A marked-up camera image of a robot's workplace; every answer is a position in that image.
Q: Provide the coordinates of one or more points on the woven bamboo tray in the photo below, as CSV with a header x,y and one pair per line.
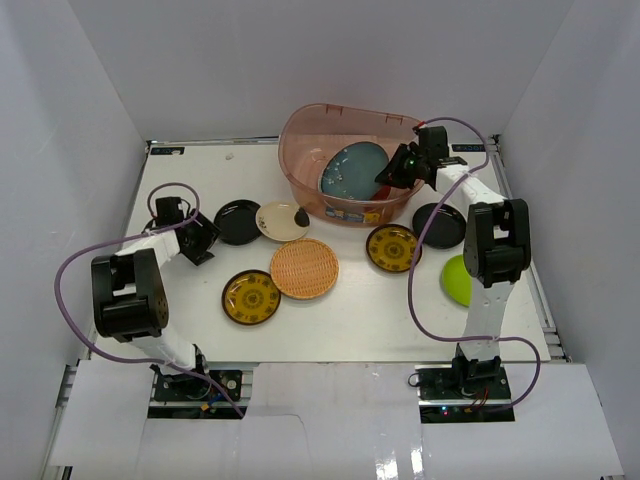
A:
x,y
304,269

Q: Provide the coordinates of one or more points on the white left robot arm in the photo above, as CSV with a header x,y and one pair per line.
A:
x,y
130,303

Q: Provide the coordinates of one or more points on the yellow patterned plate right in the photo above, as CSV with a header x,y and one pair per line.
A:
x,y
391,248

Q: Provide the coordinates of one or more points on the cream plate with black spot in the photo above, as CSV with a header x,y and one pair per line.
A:
x,y
282,221

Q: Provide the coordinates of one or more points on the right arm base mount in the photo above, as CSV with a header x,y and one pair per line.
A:
x,y
445,401

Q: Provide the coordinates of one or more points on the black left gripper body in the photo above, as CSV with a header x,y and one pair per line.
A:
x,y
201,240

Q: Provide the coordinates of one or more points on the black plate left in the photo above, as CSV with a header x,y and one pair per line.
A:
x,y
236,221

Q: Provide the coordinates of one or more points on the black plate right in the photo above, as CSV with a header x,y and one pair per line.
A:
x,y
447,229

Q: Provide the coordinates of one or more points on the yellow patterned plate left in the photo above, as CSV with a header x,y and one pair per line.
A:
x,y
250,298

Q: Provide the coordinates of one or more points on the lime green plate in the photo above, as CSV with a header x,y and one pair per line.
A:
x,y
456,281

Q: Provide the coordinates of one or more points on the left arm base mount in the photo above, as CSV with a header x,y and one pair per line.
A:
x,y
201,401

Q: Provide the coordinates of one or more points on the blue-grey glazed plate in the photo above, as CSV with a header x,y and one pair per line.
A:
x,y
351,173

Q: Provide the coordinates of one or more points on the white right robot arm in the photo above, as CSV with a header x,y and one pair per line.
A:
x,y
496,248

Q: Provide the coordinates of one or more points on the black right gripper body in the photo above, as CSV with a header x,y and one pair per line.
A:
x,y
423,160

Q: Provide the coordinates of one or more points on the yellow patterned plate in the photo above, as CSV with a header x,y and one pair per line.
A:
x,y
250,298
391,248

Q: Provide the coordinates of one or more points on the pink translucent plastic bin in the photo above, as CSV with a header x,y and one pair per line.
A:
x,y
315,134

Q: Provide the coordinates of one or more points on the red and teal floral plate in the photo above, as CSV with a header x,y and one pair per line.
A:
x,y
385,193

